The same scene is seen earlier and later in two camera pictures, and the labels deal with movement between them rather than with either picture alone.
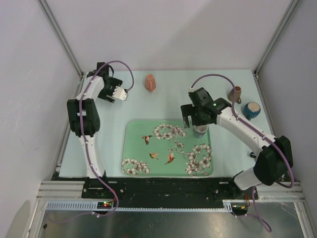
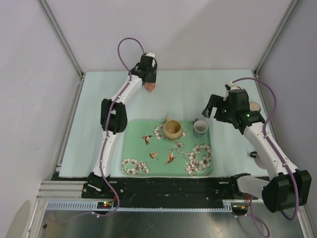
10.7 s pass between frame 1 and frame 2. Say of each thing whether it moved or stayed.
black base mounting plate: stayed
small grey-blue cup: stayed
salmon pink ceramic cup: stayed
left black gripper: moved
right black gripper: moved
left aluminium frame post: stayed
